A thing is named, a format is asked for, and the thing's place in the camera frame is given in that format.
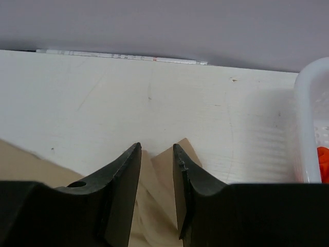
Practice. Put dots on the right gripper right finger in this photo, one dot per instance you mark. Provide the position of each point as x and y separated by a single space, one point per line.
213 213

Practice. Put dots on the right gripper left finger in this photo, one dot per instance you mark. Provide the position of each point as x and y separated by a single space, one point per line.
96 210

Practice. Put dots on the orange t shirt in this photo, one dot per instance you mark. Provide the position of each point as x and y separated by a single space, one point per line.
323 158

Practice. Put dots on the white plastic basket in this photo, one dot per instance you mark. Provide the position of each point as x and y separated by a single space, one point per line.
310 120

